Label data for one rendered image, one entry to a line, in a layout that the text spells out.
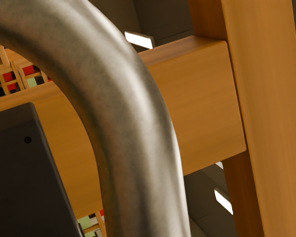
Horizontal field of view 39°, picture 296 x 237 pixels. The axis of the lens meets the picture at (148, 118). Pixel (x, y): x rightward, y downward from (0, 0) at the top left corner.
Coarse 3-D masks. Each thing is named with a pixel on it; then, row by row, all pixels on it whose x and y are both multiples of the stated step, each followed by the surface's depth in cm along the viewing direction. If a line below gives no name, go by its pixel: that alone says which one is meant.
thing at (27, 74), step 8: (8, 72) 897; (24, 72) 909; (32, 72) 915; (40, 72) 916; (0, 80) 889; (8, 80) 902; (16, 80) 903; (24, 80) 905; (32, 80) 921; (48, 80) 932; (8, 88) 907
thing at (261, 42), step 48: (192, 0) 51; (240, 0) 45; (288, 0) 47; (240, 48) 47; (288, 48) 49; (240, 96) 48; (288, 96) 50; (288, 144) 52; (240, 192) 58; (288, 192) 54
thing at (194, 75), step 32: (160, 64) 44; (192, 64) 45; (224, 64) 46; (32, 96) 44; (64, 96) 42; (192, 96) 46; (224, 96) 48; (64, 128) 42; (192, 128) 47; (224, 128) 49; (64, 160) 43; (192, 160) 48; (96, 192) 45
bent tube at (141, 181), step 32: (0, 0) 13; (32, 0) 13; (64, 0) 14; (0, 32) 14; (32, 32) 14; (64, 32) 13; (96, 32) 14; (64, 64) 14; (96, 64) 13; (128, 64) 14; (96, 96) 14; (128, 96) 13; (160, 96) 14; (96, 128) 14; (128, 128) 13; (160, 128) 14; (96, 160) 14; (128, 160) 13; (160, 160) 14; (128, 192) 13; (160, 192) 14; (128, 224) 14; (160, 224) 13
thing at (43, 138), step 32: (0, 128) 34; (32, 128) 34; (0, 160) 34; (32, 160) 35; (0, 192) 35; (32, 192) 36; (64, 192) 37; (0, 224) 36; (32, 224) 36; (64, 224) 37
